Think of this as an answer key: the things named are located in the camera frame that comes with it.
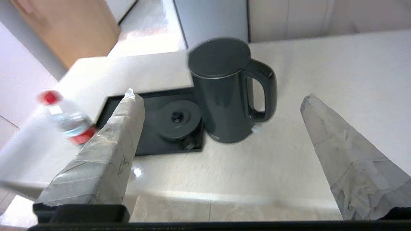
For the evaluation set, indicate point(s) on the clear red-label water bottle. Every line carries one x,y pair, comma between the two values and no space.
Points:
75,123

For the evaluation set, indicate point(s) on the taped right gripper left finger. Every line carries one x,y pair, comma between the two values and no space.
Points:
102,160

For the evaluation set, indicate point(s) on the black electric kettle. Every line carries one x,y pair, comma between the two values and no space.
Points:
221,96

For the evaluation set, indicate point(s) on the white tall cabinet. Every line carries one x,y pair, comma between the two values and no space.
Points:
19,80

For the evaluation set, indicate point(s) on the black round kettle base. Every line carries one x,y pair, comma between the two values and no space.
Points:
179,120

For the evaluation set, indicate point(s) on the silver refrigerator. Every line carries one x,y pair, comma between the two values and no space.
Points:
212,19

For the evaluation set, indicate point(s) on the black rectangular tray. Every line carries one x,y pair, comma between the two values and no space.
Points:
154,109

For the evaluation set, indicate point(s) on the light wooden door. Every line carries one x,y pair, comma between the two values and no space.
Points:
67,29

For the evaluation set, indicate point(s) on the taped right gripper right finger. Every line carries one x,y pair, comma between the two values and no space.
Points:
356,170

